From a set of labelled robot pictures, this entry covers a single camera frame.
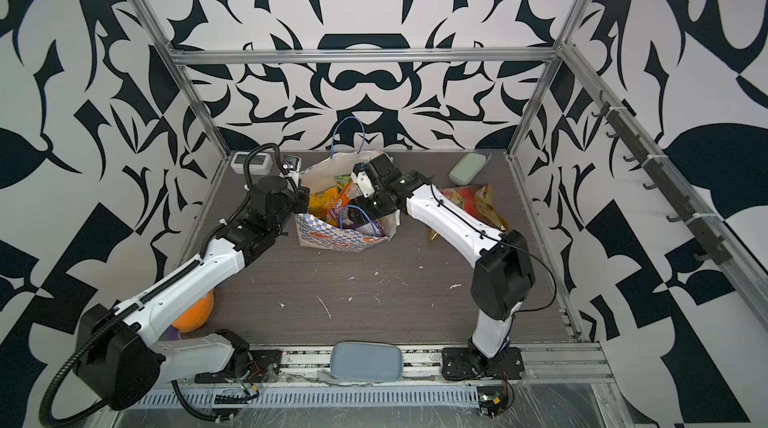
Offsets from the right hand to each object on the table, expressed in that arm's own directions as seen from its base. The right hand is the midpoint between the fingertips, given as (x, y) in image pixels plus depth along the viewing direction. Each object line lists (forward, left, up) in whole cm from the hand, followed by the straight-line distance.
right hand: (360, 209), depth 82 cm
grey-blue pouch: (-33, -2, -16) cm, 37 cm away
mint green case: (+29, -37, -17) cm, 50 cm away
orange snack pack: (+9, +13, -9) cm, 18 cm away
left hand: (+5, +16, +9) cm, 19 cm away
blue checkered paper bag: (-8, +6, +5) cm, 12 cm away
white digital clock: (+30, +40, -13) cm, 51 cm away
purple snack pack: (-3, +2, 0) cm, 4 cm away
